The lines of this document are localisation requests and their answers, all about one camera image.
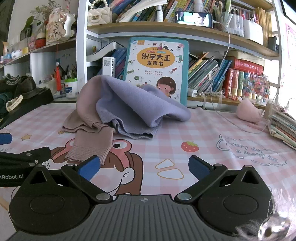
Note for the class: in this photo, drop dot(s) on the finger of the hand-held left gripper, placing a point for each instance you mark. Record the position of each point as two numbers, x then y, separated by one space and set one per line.
5 138
27 157

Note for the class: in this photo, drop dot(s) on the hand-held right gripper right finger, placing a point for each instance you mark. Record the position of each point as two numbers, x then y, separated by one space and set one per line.
198 165

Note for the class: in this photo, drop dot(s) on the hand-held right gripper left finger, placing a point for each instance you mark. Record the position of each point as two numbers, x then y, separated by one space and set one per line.
89 168

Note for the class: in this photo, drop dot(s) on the purple and tan sweater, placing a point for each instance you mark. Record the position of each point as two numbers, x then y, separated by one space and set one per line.
129 104

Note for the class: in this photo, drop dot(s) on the dark green cloth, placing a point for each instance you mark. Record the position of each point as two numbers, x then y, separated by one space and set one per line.
4 104

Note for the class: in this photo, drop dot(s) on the pink checked printed tablecloth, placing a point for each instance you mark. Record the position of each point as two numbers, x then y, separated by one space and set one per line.
196 129

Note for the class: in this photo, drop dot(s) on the cream woven band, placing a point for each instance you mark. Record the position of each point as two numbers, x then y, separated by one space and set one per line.
13 102

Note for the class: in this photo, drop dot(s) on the black leather shoe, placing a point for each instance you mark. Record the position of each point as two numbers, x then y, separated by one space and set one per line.
25 87

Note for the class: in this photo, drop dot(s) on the white charger plug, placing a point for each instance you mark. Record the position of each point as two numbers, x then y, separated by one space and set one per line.
192 92

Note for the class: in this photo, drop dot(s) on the pencil holder with pens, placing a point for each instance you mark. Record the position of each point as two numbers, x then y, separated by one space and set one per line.
53 78

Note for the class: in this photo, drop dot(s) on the red bottle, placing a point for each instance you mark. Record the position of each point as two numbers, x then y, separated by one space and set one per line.
58 78

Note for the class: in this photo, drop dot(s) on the white tub green lid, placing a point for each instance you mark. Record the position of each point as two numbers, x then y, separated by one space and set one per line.
71 89

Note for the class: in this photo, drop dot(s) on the row of colourful standing books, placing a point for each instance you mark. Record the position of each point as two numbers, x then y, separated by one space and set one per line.
233 83

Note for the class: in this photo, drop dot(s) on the stack of notebooks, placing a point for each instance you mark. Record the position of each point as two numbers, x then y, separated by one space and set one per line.
284 127

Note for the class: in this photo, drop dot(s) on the row of leaning thin books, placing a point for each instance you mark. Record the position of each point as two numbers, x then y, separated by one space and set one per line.
208 71

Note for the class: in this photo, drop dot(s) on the heap of colourful paper stars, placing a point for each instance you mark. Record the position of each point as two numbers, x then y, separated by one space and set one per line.
255 85

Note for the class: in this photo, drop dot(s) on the red round jar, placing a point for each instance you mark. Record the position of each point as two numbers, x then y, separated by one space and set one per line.
40 41

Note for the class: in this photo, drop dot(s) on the thick red book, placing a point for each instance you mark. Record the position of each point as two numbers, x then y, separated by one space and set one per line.
245 67

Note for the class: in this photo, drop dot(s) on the white power adapter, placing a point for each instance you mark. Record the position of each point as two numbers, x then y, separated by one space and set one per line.
291 104

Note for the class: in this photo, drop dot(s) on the row of blue books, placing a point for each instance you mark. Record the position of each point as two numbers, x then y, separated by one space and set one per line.
120 60

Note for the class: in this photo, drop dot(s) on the children's picture book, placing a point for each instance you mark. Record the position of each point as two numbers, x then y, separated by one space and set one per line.
150 62

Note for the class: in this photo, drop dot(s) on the dried plant sprigs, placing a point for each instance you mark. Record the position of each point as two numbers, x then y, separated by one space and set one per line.
29 22

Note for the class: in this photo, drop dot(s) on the white and wooden bookshelf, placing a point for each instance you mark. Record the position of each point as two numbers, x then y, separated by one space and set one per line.
82 46

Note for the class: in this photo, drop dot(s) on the white cat figurine plaque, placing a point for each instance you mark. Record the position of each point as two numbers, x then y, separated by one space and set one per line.
57 27

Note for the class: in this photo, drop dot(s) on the small black box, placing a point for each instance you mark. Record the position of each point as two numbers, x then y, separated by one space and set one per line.
272 42

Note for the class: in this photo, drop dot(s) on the white storage box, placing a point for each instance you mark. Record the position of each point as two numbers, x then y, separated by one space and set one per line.
253 31

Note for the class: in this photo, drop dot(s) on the smartphone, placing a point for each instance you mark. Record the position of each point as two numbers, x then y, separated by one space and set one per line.
194 19

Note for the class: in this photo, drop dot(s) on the clear pen cup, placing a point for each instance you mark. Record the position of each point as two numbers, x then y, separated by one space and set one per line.
223 18

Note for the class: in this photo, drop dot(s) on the white quilted handbag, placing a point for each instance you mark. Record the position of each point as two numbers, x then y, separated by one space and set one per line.
99 16

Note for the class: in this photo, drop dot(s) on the white spray bottle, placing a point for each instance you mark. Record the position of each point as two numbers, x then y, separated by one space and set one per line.
159 14

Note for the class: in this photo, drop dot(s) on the row of shelf books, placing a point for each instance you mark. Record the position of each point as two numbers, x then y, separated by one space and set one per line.
180 5

